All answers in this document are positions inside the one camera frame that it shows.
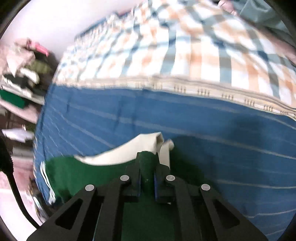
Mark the white cloth on cabinet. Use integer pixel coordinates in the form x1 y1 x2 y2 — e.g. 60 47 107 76
2 128 35 143

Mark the dark wooden cabinet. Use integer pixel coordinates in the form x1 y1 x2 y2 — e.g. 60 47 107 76
1 106 36 158

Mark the plaid checkered blanket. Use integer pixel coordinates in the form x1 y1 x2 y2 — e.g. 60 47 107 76
53 1 295 119

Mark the stack of folded clothes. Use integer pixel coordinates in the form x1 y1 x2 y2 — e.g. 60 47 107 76
0 38 58 110

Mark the green white varsity jacket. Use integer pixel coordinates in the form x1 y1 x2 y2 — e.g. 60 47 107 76
40 132 175 240

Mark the blue striped bed sheet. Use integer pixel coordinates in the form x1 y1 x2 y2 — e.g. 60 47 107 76
33 83 296 241

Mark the black cable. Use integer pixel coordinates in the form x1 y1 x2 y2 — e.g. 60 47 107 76
0 136 41 230

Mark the light teal garment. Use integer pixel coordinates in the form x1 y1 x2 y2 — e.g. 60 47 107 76
233 0 294 45

